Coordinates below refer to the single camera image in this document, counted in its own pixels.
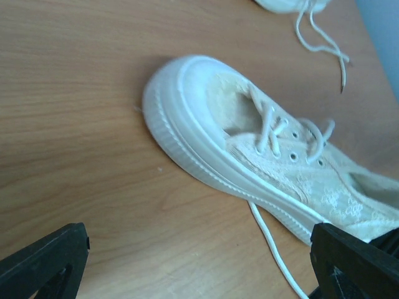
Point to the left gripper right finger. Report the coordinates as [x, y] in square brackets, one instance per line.
[347, 267]

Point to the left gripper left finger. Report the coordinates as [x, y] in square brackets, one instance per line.
[51, 267]

